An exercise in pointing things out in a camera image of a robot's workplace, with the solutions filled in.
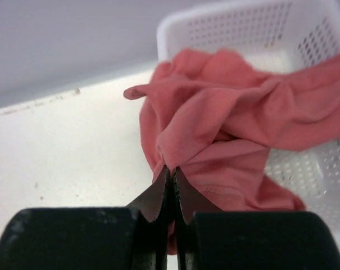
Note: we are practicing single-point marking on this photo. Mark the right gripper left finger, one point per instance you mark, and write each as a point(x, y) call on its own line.
point(127, 237)

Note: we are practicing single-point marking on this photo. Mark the salmon pink t shirt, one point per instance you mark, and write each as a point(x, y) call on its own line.
point(217, 118)

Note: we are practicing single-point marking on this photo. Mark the white plastic basket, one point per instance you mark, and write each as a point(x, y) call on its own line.
point(280, 37)

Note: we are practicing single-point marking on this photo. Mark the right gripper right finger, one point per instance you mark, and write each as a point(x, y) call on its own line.
point(209, 238)

